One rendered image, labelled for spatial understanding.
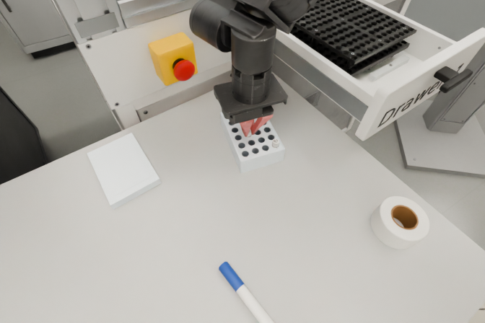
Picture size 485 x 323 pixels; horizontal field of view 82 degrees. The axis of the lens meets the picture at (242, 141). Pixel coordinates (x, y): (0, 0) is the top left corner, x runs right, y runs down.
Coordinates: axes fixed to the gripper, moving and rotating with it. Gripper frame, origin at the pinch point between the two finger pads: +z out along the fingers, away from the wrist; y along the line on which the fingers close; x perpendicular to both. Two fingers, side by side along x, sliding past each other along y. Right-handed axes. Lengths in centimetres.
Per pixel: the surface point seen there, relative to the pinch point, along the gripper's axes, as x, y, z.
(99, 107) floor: -112, 50, 82
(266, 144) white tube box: 3.1, -2.3, 1.4
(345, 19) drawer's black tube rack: -13.7, -25.9, -9.4
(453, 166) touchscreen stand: -5, -113, 76
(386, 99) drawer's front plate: 9.7, -17.0, -10.9
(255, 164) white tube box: 5.1, 0.4, 3.4
